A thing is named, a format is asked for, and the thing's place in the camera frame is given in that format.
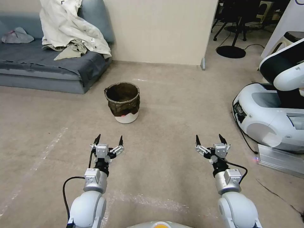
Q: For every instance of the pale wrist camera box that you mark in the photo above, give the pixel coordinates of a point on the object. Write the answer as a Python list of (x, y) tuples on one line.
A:
[(102, 149), (219, 150)]

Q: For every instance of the white display board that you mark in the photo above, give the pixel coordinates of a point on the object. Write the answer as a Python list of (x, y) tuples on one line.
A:
[(285, 19)]

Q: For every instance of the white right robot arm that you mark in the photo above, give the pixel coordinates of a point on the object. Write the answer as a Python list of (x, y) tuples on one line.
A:
[(237, 209)]

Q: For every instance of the pale purple crumpled cloth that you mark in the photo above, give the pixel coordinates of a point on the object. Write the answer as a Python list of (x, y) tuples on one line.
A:
[(17, 35)]

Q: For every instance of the olive crumpled cloth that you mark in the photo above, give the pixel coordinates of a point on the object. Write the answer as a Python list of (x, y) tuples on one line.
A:
[(71, 51)]

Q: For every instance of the blue-grey sofa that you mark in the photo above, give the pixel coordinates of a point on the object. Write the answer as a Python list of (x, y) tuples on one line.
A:
[(23, 52)]

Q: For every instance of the white parked robot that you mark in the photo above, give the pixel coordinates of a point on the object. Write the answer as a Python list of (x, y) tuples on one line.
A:
[(261, 114)]

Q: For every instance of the black round floor stand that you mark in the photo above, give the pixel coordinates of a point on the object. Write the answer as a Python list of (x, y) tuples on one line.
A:
[(230, 51)]

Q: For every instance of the white crumpled coat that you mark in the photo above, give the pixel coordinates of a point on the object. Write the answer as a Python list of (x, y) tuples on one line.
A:
[(71, 26)]

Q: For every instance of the black office chair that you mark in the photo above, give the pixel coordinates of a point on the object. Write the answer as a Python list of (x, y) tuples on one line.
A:
[(230, 16)]

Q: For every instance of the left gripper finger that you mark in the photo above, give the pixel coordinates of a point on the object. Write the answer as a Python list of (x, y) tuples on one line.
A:
[(94, 146), (117, 149)]

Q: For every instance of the dark brown bin liner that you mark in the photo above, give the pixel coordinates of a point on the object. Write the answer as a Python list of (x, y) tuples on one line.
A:
[(123, 104)]

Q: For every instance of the yellow chair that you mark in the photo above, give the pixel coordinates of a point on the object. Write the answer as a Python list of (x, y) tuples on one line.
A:
[(264, 12)]

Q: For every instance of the grey partition foot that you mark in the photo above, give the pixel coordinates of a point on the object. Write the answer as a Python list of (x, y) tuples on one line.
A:
[(203, 64)]

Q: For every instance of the white robot front shell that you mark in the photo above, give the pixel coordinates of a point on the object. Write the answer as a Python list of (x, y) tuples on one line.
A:
[(156, 224)]

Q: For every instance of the white round trash can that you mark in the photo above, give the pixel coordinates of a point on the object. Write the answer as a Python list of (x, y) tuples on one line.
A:
[(127, 118)]

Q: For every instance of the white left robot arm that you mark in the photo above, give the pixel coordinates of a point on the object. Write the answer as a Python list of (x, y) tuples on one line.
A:
[(88, 209)]

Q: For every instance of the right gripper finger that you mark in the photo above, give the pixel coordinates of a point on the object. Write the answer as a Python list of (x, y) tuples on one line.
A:
[(226, 145), (203, 149)]

